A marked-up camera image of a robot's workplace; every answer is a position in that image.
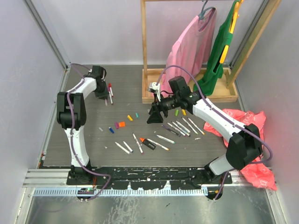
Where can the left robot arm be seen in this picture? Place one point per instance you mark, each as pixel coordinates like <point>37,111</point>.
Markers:
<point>71,115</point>

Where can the white pen teal tip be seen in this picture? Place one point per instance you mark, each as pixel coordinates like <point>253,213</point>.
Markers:
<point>166,139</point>

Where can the red plastic bag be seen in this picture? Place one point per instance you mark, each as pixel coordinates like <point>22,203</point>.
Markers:
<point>257,174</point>

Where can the grey white pen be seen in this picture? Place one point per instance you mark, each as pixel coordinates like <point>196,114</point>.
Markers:
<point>122,148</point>

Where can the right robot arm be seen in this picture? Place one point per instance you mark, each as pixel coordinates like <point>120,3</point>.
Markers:
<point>244,143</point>

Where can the dark purple pen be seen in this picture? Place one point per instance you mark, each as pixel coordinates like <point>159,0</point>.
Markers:
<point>173,132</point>

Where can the wooden clothes rack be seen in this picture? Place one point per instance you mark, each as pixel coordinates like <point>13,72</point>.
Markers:
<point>225,90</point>

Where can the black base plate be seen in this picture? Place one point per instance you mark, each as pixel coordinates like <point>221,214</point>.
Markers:
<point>146,178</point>

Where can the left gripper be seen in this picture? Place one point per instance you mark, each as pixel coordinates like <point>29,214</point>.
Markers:
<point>102,95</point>

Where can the magenta cap bic marker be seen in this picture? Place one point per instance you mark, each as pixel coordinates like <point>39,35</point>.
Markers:
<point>111,98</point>

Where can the purple cap white marker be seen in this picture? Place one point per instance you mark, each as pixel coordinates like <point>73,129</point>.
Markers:
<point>181,132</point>

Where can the pink t-shirt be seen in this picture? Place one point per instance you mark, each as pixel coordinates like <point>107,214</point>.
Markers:
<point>193,47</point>

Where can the red white pen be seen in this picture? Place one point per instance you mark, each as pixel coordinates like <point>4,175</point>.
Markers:
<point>110,89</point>

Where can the orange black highlighter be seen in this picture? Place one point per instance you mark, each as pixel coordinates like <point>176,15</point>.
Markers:
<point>147,143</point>

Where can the yellow cap white marker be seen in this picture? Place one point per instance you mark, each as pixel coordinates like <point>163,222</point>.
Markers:
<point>158,144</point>

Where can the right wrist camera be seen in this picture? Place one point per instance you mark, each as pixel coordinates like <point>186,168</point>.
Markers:
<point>154,87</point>

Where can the orange highlighter cap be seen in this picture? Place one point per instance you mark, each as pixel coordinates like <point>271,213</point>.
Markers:
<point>121,124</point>

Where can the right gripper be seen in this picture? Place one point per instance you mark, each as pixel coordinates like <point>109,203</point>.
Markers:
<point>155,117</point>

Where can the blue band white pen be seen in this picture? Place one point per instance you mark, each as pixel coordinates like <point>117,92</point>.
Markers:
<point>128,147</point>

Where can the blue cap white marker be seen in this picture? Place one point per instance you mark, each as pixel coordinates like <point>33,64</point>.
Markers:
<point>186,131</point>

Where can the green t-shirt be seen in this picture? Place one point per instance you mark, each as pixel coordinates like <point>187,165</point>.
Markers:
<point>214,69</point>

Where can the orange cap white pen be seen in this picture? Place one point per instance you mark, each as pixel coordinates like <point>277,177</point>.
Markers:
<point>196,126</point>

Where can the grey hanger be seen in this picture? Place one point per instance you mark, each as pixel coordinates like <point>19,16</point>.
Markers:
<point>204,9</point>

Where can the white slotted cable duct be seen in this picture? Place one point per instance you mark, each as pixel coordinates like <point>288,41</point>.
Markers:
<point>120,192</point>

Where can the yellow hanger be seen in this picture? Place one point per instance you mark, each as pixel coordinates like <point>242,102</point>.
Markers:
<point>230,23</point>

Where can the magenta cap white pen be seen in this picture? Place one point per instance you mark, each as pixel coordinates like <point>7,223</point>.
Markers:
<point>138,144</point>

